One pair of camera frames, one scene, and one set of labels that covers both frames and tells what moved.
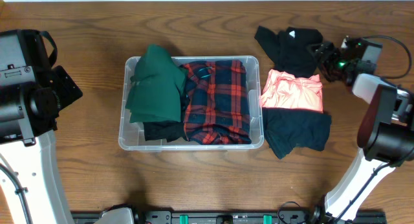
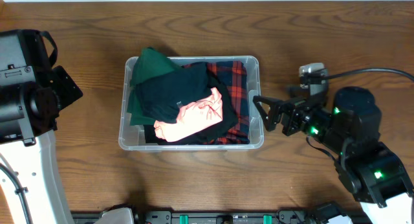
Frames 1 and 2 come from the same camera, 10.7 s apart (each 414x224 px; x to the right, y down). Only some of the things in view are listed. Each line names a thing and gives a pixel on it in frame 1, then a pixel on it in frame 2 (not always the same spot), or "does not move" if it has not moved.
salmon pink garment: x=283 y=90 -> x=192 y=118
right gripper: x=331 y=51 -> x=302 y=108
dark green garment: x=155 y=90 does not move
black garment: x=286 y=129 -> x=229 y=123
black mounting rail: x=229 y=217 does not move
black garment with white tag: x=289 y=48 -> x=158 y=98
